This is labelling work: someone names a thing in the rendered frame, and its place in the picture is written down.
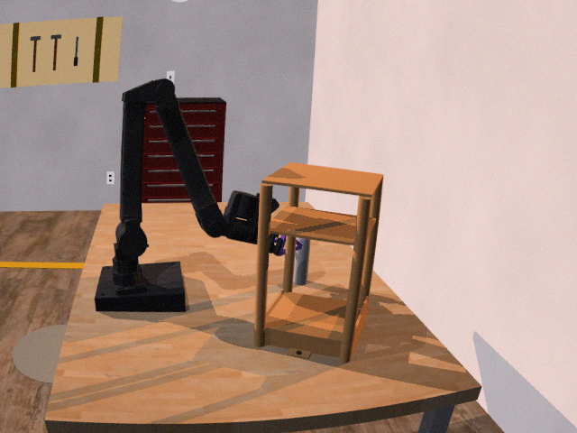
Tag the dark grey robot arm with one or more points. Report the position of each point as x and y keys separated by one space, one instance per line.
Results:
x=131 y=240

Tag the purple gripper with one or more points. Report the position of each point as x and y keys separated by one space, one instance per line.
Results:
x=277 y=249

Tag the grey bottle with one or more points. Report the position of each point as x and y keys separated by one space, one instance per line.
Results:
x=302 y=262

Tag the small orange wooden shelving unit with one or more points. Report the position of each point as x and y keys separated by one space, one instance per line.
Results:
x=302 y=323

